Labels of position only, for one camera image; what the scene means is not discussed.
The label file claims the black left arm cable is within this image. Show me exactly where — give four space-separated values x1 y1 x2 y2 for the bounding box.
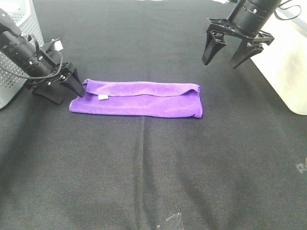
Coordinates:
0 34 64 80

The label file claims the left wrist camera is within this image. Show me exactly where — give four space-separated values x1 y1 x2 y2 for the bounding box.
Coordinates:
51 38 63 51

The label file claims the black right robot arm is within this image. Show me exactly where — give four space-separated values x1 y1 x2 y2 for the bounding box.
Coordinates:
202 0 281 69

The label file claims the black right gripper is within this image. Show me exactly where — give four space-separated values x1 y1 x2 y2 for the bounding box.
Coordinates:
202 17 274 69

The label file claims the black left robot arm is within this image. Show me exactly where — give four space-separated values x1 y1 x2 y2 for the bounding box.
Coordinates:
0 10 86 104

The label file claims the purple microfibre towel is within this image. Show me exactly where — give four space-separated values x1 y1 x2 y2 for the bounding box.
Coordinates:
69 79 203 118

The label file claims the clear tape front centre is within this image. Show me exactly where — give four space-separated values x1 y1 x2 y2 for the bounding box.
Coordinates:
156 213 184 230

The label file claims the grey perforated laundry basket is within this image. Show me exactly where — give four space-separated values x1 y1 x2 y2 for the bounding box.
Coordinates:
0 0 44 108

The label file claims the white plastic bin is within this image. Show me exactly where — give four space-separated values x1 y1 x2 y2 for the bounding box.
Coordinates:
252 0 307 115

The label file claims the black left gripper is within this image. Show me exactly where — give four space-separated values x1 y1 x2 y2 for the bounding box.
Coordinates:
24 51 86 104

